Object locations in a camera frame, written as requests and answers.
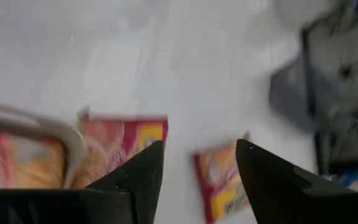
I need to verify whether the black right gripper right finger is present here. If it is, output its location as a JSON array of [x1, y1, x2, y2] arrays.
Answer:
[[236, 139, 358, 224]]

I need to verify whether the pink Maruchan ramen pack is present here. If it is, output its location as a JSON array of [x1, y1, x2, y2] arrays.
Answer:
[[71, 113, 170, 189], [193, 133, 251, 224]]

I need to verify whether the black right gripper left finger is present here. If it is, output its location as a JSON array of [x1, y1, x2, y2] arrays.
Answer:
[[85, 140, 165, 224]]

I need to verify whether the blue Maruchan ramen pack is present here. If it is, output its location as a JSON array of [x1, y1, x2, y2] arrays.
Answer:
[[324, 172, 358, 192]]

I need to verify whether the pale grey plastic bin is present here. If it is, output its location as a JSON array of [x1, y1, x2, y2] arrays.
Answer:
[[0, 102, 88, 189]]

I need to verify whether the orange Maruchan ramen pack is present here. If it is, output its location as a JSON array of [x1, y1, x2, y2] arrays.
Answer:
[[0, 129, 67, 190]]

